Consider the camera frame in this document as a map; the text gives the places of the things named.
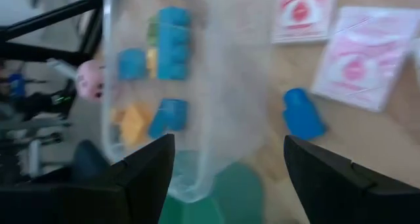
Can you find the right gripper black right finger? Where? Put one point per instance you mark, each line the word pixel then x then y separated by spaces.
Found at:
pixel 354 197

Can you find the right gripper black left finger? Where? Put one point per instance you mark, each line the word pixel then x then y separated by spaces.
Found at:
pixel 98 201

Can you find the pink foam dice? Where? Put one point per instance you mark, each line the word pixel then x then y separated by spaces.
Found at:
pixel 89 81

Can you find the pink card pack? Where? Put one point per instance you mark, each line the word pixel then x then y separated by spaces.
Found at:
pixel 300 13
pixel 361 59

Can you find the large blue toy block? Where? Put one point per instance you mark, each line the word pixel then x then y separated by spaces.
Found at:
pixel 302 119

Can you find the green plastic bin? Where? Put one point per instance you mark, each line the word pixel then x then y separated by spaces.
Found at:
pixel 236 197

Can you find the small yellow toy block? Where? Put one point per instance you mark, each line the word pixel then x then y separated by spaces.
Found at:
pixel 151 63

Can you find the clear plastic storage bin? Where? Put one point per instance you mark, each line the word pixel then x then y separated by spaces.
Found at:
pixel 223 86

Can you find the long blue toy block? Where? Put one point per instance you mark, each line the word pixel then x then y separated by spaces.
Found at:
pixel 174 43

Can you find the small green toy block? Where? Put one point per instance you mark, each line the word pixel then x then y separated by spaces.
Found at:
pixel 153 31

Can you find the black table camera mount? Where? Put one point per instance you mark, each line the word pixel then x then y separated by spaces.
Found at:
pixel 36 104

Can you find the black aluminium rig frame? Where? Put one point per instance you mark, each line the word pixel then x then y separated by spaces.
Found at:
pixel 33 51

